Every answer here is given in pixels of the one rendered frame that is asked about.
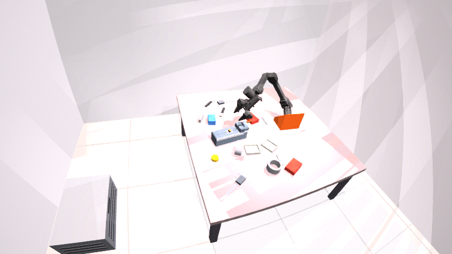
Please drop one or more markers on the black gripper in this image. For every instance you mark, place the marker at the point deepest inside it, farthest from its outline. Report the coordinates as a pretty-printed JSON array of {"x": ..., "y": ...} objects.
[{"x": 247, "y": 114}]

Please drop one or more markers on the blue block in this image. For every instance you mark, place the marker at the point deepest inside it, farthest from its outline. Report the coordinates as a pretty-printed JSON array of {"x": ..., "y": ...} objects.
[{"x": 211, "y": 120}]

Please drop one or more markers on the grey hollow cylinder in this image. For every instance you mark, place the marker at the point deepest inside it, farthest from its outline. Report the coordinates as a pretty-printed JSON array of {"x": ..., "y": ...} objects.
[
  {"x": 239, "y": 148},
  {"x": 271, "y": 169}
]

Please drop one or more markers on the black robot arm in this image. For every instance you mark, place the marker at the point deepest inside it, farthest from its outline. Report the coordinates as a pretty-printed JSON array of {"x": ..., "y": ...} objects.
[{"x": 252, "y": 93}]

